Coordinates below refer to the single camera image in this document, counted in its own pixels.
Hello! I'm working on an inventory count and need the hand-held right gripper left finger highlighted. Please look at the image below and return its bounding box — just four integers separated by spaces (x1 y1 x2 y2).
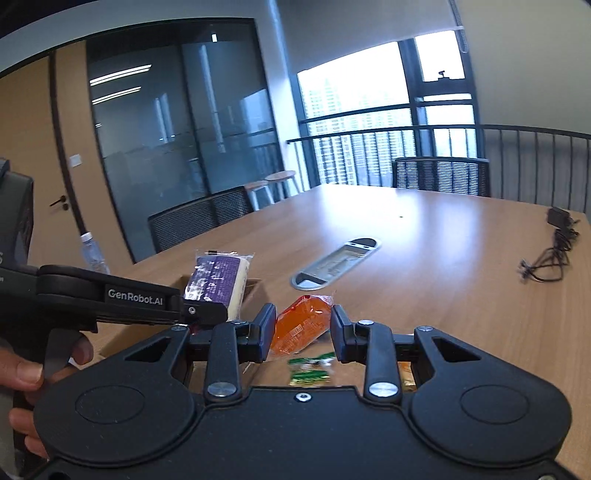
124 302 278 403

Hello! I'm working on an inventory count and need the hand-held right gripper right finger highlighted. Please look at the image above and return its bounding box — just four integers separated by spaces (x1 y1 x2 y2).
331 304 491 404

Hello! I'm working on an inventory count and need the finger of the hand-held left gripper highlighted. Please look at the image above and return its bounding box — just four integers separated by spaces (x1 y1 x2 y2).
179 299 230 326

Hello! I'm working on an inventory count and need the orange snack packet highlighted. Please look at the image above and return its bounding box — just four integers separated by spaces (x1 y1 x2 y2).
270 294 334 357

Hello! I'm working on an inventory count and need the cardboard box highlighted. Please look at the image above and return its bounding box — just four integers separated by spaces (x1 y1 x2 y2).
87 274 264 372

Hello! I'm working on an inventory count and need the person's left hand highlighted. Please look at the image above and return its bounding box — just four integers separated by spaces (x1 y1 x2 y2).
0 333 94 459

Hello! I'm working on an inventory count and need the clear plastic water bottle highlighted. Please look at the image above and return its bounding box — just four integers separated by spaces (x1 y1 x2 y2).
80 232 111 276

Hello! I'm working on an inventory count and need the small green snack packet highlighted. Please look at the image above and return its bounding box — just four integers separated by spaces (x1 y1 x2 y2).
287 351 336 387

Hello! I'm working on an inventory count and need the beige biscuit packet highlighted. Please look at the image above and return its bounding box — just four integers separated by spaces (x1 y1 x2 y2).
397 361 417 393

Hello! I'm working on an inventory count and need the black mesh office chair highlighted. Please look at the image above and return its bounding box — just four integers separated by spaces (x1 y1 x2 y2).
392 157 491 199
147 186 255 254

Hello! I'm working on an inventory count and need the round wooden stool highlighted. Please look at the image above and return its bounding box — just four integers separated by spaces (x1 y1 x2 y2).
265 170 304 202
243 180 276 212

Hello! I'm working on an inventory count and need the wooden door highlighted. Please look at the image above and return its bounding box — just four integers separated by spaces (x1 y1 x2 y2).
0 48 136 296

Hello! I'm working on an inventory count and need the black power adapter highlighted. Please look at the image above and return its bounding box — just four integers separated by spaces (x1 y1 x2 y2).
547 206 574 230

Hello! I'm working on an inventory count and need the black metal railing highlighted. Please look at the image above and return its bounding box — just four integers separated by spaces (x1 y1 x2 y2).
285 124 591 217

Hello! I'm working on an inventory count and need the white roller blind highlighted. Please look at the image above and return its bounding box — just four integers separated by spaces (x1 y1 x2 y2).
276 0 466 78

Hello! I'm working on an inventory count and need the silver table cable port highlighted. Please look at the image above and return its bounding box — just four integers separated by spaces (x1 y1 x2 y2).
289 237 383 291

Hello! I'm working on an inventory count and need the black cable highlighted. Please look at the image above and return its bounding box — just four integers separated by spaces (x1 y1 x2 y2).
517 225 581 282

